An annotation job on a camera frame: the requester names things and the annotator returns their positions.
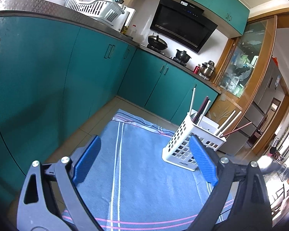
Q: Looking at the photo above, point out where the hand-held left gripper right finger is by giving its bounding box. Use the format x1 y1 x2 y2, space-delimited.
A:
188 135 272 231

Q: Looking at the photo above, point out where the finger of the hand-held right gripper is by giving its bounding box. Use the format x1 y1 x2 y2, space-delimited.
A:
256 155 283 175

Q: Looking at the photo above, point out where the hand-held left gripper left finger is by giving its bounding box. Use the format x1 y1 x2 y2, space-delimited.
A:
17 135 104 231

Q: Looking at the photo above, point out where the white plastic utensil holder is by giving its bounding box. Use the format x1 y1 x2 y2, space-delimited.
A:
162 109 227 172

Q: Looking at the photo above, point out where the white chopstick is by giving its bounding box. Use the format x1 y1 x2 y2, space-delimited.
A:
215 110 236 136
188 88 197 117
218 112 241 139
198 100 212 126

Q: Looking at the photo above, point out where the dark red chopstick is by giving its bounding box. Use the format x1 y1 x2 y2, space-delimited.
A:
194 96 209 123
222 122 252 137

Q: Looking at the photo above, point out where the black chopstick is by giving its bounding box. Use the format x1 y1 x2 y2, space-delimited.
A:
196 97 211 123

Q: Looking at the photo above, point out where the clothes drying rack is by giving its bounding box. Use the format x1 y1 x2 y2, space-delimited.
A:
268 135 283 158

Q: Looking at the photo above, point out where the blue striped cloth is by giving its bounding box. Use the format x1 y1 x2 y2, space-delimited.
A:
60 108 234 231

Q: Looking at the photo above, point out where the silver refrigerator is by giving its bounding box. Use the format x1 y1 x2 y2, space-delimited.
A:
217 58 283 156

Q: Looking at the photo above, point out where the teal base cabinet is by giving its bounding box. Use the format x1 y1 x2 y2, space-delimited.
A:
0 17 138 198
117 48 219 128

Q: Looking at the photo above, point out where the stainless steel pot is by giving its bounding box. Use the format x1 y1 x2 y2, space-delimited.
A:
199 61 216 79

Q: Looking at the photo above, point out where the black cooking pot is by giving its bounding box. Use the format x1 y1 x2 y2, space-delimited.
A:
175 49 192 63

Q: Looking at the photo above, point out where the wooden framed glass door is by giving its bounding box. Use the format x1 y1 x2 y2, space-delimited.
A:
207 14 278 157

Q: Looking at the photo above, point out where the gas stove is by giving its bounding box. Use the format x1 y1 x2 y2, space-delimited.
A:
140 44 188 66

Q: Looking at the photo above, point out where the black wok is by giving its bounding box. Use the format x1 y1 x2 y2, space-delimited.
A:
147 32 168 50

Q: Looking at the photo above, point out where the black range hood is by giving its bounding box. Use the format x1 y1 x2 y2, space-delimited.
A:
150 0 218 53

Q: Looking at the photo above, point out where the white countertop appliance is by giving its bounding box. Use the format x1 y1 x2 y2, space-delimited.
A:
114 5 136 33

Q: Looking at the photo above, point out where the white dish rack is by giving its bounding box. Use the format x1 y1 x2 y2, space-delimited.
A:
65 0 126 22

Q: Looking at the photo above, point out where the teal wall cabinet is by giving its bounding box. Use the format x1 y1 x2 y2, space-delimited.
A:
136 0 251 36

